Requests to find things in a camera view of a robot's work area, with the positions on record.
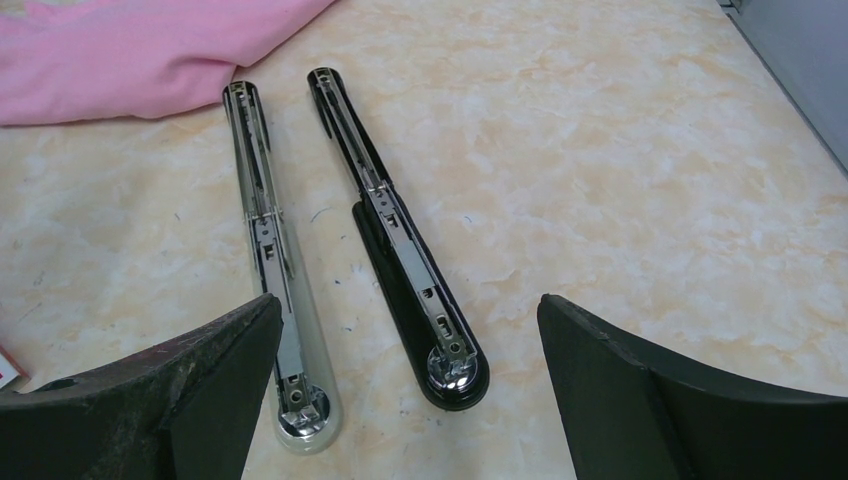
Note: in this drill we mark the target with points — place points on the aluminium frame rail right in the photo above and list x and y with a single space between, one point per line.
803 44

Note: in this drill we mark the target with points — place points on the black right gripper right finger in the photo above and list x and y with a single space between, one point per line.
632 409

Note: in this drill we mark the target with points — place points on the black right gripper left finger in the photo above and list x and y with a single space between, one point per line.
186 408

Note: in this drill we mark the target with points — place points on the pink cloth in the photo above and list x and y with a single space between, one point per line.
93 60

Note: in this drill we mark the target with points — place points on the beige and black stapler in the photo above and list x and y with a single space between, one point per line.
308 415

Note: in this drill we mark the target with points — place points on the red white staple box sleeve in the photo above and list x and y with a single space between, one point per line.
13 374

